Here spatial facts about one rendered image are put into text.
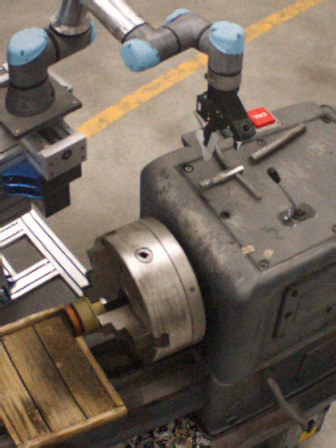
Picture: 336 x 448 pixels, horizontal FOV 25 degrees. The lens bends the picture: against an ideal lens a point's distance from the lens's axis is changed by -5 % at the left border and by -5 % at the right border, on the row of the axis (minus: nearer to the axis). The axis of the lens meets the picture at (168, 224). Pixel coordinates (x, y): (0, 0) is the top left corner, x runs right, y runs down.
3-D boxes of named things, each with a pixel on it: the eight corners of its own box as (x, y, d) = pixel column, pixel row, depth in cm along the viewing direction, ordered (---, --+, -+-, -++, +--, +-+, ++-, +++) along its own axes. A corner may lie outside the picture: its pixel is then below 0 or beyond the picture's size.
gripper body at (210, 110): (222, 105, 179) (225, 66, 170) (243, 127, 174) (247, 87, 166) (194, 114, 177) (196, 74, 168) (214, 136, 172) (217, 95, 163)
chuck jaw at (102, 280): (127, 282, 181) (111, 233, 178) (134, 285, 176) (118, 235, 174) (84, 299, 177) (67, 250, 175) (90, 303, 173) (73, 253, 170)
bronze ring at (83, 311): (92, 282, 176) (56, 297, 172) (111, 313, 170) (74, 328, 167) (94, 305, 183) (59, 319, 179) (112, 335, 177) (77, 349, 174)
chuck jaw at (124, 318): (140, 296, 176) (166, 329, 167) (142, 311, 179) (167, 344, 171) (96, 314, 172) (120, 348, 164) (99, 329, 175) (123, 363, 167)
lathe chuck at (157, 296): (124, 272, 202) (128, 194, 177) (185, 368, 186) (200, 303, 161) (93, 285, 199) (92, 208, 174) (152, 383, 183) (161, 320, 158)
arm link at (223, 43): (224, 14, 159) (253, 30, 155) (222, 52, 167) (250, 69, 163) (199, 25, 155) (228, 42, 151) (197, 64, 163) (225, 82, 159)
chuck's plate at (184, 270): (136, 267, 203) (142, 189, 178) (197, 363, 187) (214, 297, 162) (124, 272, 202) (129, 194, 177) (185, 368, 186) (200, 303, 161)
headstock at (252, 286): (306, 187, 235) (323, 90, 206) (394, 294, 207) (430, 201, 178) (132, 258, 214) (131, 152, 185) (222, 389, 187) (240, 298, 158)
